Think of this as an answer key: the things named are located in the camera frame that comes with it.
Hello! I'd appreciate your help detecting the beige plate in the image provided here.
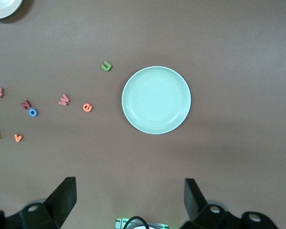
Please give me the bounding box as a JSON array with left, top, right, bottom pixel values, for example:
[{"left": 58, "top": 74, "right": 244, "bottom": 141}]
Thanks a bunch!
[{"left": 0, "top": 0, "right": 24, "bottom": 20}]

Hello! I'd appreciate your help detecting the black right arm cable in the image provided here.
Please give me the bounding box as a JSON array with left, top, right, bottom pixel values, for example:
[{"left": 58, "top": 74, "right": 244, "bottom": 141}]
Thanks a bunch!
[{"left": 125, "top": 216, "right": 150, "bottom": 229}]

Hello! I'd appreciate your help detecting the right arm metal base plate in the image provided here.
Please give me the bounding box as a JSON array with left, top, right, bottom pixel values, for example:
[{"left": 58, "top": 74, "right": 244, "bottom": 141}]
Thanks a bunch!
[{"left": 115, "top": 217, "right": 170, "bottom": 229}]

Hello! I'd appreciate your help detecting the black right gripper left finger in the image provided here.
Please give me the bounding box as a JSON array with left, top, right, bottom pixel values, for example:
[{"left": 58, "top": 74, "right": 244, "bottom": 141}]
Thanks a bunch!
[{"left": 0, "top": 177, "right": 77, "bottom": 229}]

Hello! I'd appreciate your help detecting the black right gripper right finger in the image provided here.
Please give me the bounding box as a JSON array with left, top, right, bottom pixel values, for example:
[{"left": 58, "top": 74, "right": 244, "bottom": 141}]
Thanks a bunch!
[{"left": 181, "top": 178, "right": 279, "bottom": 229}]

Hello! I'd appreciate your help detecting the pale green plate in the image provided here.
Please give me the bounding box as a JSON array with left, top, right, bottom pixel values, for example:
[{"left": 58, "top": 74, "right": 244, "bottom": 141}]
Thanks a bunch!
[{"left": 122, "top": 66, "right": 192, "bottom": 135}]

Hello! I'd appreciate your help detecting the brown table cover sheet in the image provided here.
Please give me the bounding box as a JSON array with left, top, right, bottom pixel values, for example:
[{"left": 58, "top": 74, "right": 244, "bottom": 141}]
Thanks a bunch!
[{"left": 0, "top": 0, "right": 286, "bottom": 229}]

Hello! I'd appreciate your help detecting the pink foam letter w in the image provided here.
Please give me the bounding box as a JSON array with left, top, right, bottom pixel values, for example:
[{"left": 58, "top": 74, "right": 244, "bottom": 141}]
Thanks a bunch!
[{"left": 58, "top": 94, "right": 71, "bottom": 106}]

